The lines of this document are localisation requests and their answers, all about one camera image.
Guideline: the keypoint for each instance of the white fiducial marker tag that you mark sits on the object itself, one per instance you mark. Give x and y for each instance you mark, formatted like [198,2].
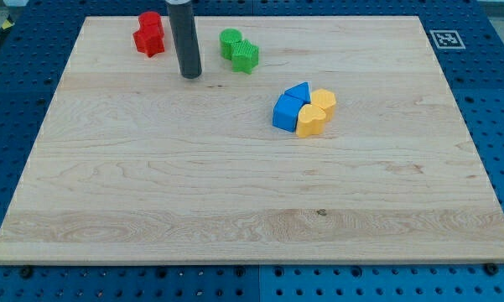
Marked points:
[447,39]

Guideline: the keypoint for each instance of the black bolt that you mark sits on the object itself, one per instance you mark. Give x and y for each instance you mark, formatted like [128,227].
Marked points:
[25,272]
[491,269]

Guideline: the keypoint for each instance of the green cylinder block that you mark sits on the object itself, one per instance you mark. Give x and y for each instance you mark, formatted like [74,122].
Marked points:
[227,38]

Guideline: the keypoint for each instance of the red cylinder block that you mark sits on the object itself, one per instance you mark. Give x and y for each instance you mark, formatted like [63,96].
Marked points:
[151,20]

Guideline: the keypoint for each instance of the blue cube block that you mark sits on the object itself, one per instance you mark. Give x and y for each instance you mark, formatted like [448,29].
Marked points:
[286,111]

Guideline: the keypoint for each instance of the blue triangle block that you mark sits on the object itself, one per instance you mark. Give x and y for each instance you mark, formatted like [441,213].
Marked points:
[300,91]

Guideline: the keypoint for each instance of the yellow heart block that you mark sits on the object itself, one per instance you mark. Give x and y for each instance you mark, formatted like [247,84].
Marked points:
[311,121]

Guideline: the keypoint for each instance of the black bolt front left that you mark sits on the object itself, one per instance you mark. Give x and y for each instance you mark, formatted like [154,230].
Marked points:
[25,272]

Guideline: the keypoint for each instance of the light wooden board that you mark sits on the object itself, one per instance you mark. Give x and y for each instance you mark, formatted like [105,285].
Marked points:
[136,165]

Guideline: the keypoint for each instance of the black bolt front right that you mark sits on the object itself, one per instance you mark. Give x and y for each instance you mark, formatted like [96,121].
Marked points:
[491,269]

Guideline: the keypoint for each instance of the red star block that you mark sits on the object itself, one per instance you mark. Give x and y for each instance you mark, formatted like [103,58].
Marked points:
[149,40]

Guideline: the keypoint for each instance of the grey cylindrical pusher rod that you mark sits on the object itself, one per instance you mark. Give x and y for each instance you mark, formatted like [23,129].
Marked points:
[182,22]

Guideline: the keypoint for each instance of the yellow hexagon block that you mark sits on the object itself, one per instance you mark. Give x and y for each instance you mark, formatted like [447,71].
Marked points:
[326,101]

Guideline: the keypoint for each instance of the green star block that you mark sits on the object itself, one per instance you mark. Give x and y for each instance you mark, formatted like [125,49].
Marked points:
[244,56]

